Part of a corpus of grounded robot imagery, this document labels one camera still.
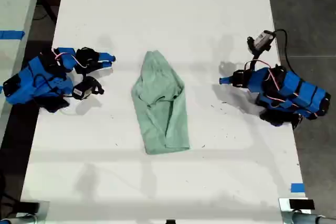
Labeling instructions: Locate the pale green T-shirt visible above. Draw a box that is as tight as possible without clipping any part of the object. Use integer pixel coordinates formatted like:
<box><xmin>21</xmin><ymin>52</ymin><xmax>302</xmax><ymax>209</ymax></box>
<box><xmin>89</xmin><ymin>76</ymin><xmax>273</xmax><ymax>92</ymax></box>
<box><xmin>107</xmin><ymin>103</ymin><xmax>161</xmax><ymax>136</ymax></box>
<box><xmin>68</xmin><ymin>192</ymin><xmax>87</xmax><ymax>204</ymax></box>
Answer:
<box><xmin>130</xmin><ymin>50</ymin><xmax>191</xmax><ymax>156</ymax></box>

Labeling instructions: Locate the long blue tape strip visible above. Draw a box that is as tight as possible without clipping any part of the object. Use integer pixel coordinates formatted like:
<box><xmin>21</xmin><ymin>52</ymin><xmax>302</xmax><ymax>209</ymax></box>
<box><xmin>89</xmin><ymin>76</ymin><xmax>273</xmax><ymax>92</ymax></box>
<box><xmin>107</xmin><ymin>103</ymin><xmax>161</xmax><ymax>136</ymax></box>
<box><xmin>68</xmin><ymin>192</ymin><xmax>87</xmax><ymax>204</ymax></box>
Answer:
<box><xmin>0</xmin><ymin>30</ymin><xmax>26</xmax><ymax>40</ymax></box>

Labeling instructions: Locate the pale side table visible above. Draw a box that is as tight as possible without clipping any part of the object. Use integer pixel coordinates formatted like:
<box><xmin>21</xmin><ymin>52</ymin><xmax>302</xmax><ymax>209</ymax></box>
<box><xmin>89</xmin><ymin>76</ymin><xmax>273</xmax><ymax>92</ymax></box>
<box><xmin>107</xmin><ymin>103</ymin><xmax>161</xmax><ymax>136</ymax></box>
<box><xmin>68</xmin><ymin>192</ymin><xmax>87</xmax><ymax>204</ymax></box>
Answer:
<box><xmin>0</xmin><ymin>0</ymin><xmax>45</xmax><ymax>133</ymax></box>

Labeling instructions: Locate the short blue tape strip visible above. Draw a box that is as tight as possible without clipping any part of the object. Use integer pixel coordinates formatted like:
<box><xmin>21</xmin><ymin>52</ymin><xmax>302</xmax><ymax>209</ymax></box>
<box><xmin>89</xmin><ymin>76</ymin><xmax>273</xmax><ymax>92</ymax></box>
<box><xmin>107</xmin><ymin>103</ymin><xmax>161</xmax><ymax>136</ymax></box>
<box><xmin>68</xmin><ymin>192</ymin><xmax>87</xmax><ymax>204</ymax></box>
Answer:
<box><xmin>290</xmin><ymin>183</ymin><xmax>306</xmax><ymax>194</ymax></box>

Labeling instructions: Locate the small black box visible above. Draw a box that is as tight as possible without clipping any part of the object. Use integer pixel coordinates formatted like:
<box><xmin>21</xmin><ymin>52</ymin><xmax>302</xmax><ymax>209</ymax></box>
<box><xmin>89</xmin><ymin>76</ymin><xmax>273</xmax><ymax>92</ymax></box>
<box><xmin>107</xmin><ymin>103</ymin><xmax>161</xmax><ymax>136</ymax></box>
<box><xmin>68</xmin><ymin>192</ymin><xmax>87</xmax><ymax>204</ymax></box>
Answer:
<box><xmin>15</xmin><ymin>202</ymin><xmax>40</xmax><ymax>214</ymax></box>
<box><xmin>288</xmin><ymin>199</ymin><xmax>316</xmax><ymax>210</ymax></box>

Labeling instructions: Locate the black camera stalk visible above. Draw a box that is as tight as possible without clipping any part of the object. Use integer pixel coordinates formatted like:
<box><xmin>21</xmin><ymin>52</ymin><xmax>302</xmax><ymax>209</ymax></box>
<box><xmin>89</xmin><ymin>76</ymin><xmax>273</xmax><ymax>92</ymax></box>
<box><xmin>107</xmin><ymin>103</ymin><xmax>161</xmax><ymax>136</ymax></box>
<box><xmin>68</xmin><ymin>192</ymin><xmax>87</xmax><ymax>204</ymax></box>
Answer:
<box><xmin>244</xmin><ymin>50</ymin><xmax>260</xmax><ymax>71</ymax></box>

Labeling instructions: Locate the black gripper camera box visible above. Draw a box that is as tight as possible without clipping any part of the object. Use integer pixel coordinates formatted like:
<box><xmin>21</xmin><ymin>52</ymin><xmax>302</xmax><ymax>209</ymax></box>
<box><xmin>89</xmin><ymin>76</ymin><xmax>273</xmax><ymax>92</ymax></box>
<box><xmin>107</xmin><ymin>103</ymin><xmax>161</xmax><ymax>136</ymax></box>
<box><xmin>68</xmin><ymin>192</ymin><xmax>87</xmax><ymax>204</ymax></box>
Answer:
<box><xmin>72</xmin><ymin>76</ymin><xmax>105</xmax><ymax>101</ymax></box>

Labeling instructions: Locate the grey gripper camera box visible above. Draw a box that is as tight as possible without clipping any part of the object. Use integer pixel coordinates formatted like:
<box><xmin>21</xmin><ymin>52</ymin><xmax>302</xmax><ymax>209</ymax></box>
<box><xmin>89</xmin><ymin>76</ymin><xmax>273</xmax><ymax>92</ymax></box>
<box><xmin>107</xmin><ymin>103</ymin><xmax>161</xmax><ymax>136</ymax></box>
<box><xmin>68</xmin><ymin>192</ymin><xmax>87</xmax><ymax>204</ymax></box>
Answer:
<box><xmin>246</xmin><ymin>30</ymin><xmax>275</xmax><ymax>52</ymax></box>

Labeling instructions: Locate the black camera cable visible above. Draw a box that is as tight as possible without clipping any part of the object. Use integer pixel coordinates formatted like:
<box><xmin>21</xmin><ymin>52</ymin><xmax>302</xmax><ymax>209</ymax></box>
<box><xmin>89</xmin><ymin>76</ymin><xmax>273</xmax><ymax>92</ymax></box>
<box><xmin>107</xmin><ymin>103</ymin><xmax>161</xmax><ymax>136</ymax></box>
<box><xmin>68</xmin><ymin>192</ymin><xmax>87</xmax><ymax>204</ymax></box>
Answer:
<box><xmin>271</xmin><ymin>29</ymin><xmax>299</xmax><ymax>75</ymax></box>

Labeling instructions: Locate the black floor cable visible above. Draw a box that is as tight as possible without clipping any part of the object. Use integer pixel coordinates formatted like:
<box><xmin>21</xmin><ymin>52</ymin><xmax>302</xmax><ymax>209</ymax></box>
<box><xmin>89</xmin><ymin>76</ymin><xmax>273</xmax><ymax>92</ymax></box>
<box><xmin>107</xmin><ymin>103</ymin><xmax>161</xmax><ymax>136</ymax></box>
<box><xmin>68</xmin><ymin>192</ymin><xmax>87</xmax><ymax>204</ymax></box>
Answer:
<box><xmin>33</xmin><ymin>0</ymin><xmax>58</xmax><ymax>24</ymax></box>

